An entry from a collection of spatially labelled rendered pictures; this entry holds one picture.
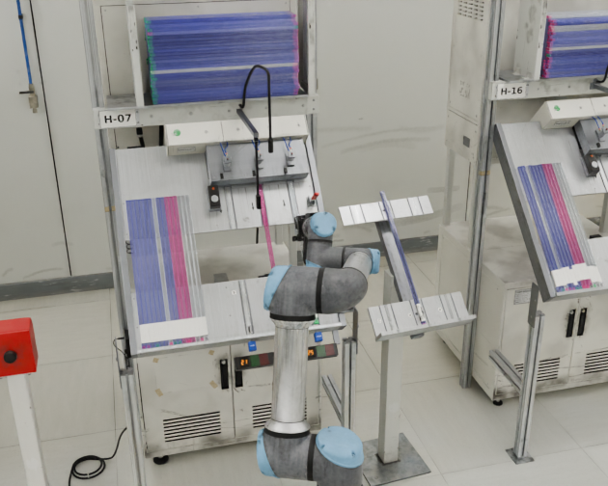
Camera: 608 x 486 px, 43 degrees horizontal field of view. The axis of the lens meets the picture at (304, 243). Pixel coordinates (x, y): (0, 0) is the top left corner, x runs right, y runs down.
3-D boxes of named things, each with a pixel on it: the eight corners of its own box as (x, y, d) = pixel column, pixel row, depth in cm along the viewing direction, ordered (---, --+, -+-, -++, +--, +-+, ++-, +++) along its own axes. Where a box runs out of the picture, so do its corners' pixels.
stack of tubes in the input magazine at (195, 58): (300, 94, 266) (299, 14, 255) (152, 104, 255) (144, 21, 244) (291, 87, 277) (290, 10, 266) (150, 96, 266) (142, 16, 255)
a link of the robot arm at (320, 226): (311, 237, 224) (313, 208, 225) (303, 240, 235) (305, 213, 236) (337, 239, 226) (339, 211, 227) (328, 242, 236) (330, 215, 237)
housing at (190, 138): (302, 151, 279) (309, 134, 266) (167, 163, 268) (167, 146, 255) (298, 132, 282) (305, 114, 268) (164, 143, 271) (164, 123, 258)
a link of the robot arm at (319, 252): (340, 277, 224) (343, 240, 225) (302, 275, 226) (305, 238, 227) (343, 279, 232) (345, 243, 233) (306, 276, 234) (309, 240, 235)
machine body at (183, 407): (321, 442, 310) (321, 308, 285) (146, 472, 295) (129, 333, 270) (286, 358, 368) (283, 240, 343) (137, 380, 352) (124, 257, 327)
